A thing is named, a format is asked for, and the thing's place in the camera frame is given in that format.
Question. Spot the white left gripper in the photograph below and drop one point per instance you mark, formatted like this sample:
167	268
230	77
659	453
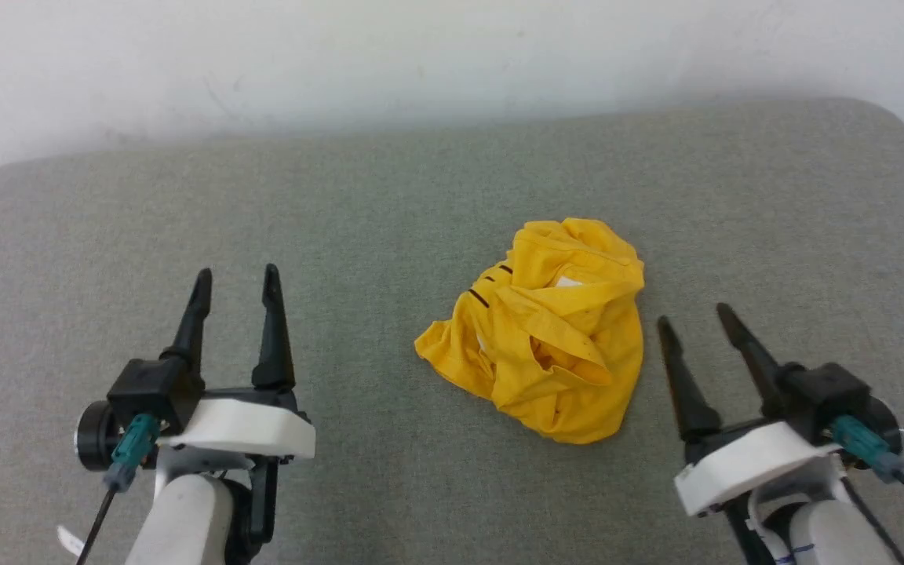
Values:
248	428

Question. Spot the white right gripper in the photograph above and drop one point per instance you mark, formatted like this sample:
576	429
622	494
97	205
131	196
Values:
742	467

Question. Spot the yellow cartoon print garment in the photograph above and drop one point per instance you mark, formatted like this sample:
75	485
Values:
570	345

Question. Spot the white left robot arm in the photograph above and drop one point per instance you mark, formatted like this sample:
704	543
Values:
185	522

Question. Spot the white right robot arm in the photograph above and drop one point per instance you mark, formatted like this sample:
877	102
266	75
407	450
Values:
836	537

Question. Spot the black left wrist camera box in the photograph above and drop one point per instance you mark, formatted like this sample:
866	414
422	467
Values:
158	388

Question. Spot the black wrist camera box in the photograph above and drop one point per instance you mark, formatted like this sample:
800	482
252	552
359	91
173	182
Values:
825	392
158	388

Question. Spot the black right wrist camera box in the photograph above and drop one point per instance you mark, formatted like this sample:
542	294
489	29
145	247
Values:
825	392

